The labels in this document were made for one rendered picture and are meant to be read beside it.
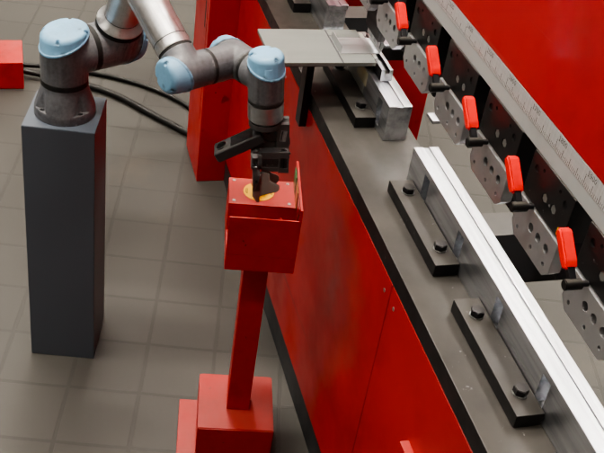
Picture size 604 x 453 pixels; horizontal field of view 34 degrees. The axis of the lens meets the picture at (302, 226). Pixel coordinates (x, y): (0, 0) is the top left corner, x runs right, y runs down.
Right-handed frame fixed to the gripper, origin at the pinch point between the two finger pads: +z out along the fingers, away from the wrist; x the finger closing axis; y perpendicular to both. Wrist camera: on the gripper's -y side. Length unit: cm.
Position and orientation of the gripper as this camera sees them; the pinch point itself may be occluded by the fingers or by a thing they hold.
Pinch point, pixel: (254, 196)
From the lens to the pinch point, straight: 219.5
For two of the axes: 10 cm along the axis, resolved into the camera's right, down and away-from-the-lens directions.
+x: -0.5, -6.0, 8.0
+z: -0.4, 8.0, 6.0
